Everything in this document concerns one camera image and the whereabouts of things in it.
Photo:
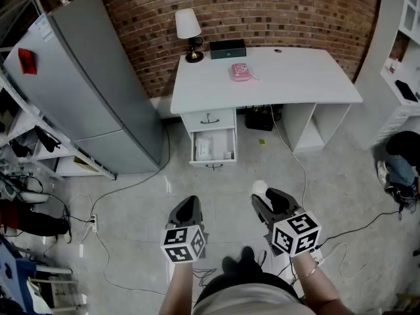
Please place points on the white wipes packet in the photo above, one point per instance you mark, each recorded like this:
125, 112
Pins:
203, 148

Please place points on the person's left leg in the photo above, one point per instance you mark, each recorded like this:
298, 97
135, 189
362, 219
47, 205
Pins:
229, 266

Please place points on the flat white power strip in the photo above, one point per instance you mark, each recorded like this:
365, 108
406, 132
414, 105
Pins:
320, 256

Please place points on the white desk drawer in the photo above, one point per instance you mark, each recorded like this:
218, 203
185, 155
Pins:
220, 143
210, 117

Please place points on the small white bottle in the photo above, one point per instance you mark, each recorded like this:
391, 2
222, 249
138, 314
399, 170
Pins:
393, 66

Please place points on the person's right leg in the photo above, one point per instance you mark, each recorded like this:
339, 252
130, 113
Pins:
248, 258

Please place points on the person's right forearm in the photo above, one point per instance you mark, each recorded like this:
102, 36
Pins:
318, 294

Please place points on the closed white desk drawer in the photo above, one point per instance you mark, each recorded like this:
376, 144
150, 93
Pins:
210, 117

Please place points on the person's leg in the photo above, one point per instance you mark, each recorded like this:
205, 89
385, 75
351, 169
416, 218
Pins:
248, 258
229, 266

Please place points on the table lamp with white shade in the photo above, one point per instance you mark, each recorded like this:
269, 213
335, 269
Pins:
187, 23

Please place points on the white cabinet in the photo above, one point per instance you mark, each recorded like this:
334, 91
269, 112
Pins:
374, 87

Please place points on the white label sticker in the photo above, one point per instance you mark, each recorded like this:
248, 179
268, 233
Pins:
45, 28

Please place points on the grey refrigerator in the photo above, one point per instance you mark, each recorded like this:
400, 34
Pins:
98, 94

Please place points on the small clear jar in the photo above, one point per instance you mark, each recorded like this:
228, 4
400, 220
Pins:
227, 155

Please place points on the red paper on refrigerator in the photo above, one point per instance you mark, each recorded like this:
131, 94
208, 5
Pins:
28, 61

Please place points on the small white object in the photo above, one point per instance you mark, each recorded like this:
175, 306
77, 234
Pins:
259, 186

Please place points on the person's beige top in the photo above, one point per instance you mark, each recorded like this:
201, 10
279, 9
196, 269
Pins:
252, 302

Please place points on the dark green box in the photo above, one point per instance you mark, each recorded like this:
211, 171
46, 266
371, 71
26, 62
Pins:
228, 49

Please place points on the metal stool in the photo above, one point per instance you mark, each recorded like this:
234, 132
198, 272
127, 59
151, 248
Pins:
55, 270

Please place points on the person's left forearm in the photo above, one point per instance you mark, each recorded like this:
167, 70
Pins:
177, 290

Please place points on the black bag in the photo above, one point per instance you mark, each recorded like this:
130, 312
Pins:
36, 223

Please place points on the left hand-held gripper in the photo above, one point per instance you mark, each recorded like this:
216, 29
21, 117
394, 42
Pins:
178, 243

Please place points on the black flat item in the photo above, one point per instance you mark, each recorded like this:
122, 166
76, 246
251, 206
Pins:
406, 91

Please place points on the white desk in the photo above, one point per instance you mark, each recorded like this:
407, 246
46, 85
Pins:
295, 80

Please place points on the black box under desk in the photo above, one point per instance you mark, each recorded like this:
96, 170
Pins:
259, 118

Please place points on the pink case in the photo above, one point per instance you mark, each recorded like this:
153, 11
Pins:
240, 71

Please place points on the small yellow object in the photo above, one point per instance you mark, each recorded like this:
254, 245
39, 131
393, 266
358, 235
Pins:
261, 141

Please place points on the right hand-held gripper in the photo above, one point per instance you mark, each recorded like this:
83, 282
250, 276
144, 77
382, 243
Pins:
295, 233

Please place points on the white round object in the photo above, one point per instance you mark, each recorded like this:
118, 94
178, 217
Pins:
33, 196

